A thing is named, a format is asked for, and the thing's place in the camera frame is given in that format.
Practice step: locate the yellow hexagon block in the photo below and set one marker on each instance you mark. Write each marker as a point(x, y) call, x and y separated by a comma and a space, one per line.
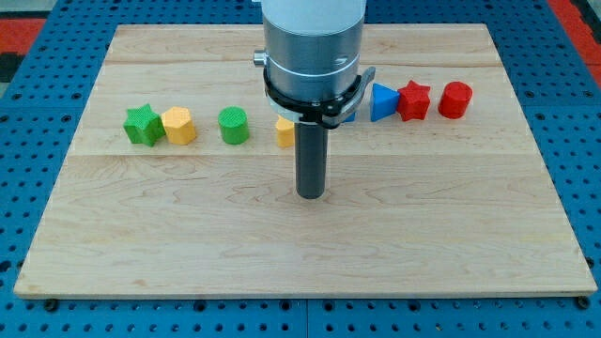
point(178, 125)

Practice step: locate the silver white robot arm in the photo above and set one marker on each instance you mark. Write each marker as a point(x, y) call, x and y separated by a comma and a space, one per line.
point(312, 47)

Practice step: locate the green cylinder block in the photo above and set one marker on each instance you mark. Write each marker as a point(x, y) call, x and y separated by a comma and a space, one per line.
point(233, 124)

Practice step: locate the blue triangle block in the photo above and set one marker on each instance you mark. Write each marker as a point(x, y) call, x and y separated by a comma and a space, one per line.
point(384, 102)

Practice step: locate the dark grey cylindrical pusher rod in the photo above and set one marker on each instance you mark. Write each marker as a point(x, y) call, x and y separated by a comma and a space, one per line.
point(311, 145)

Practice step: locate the red cylinder block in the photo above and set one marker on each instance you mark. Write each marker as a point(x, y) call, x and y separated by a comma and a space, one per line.
point(455, 99)

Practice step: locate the red star block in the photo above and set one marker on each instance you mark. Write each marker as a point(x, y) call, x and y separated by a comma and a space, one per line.
point(413, 101)

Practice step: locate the light wooden board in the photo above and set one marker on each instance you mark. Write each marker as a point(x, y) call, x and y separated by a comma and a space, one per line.
point(435, 208)

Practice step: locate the yellow block behind rod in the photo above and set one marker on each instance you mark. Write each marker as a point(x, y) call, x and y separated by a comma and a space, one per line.
point(285, 132)

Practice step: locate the green star block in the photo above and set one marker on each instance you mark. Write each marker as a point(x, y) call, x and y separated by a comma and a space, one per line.
point(143, 125)

